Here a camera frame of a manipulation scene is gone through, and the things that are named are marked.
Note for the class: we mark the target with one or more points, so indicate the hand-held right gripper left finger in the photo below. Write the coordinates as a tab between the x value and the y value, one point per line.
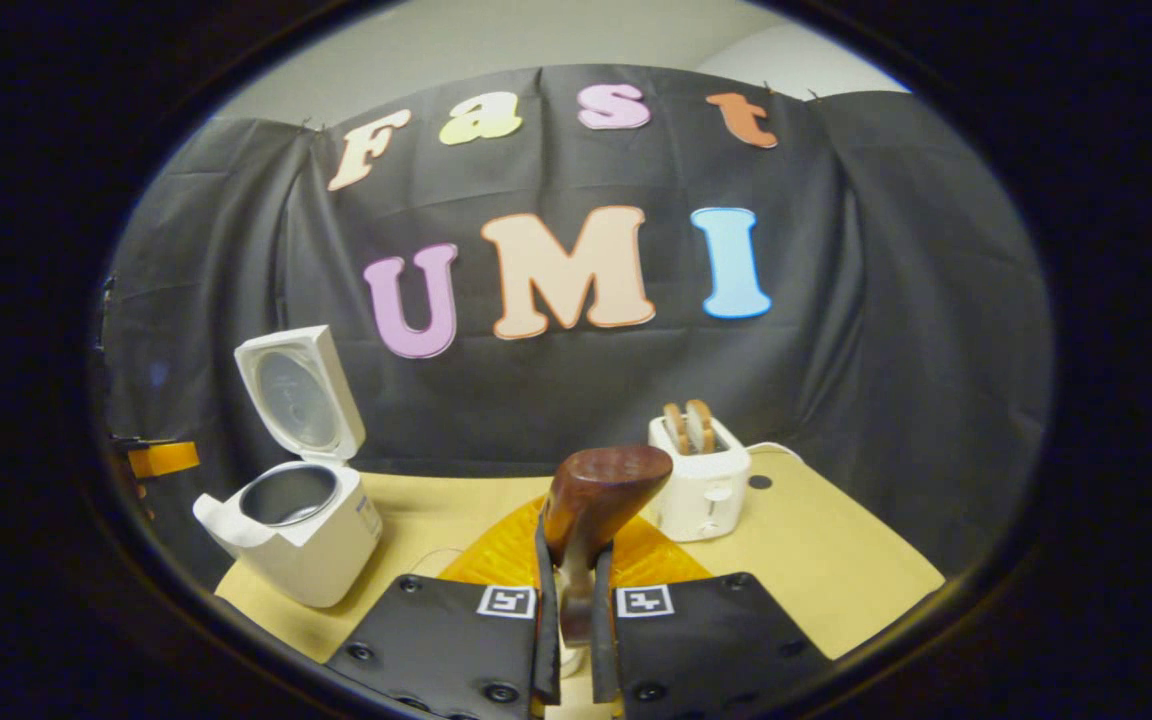
546	640

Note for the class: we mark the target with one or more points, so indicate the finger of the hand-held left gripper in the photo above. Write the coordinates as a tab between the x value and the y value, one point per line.
166	458

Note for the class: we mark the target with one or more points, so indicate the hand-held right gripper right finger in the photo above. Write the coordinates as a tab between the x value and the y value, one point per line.
603	640

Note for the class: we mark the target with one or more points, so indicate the brown wooden spoon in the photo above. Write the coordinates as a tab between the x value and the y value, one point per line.
601	485

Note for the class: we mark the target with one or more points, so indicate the white rice cooker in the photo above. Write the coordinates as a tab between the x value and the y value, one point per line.
321	540

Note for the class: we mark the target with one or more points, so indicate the white toaster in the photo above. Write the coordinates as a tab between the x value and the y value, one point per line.
701	495

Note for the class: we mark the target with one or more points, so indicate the brown bread slice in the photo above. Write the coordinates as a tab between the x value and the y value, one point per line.
701	425
676	428

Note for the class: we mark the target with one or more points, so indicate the black backdrop cloth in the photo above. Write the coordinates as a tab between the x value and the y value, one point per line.
886	300

